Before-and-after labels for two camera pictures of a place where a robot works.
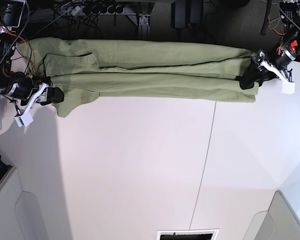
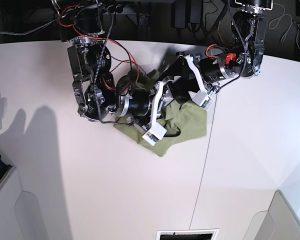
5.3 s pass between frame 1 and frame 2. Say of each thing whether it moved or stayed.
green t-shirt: moved
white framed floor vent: stayed
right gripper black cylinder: moved
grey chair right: stayed
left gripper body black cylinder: moved
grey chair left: stayed
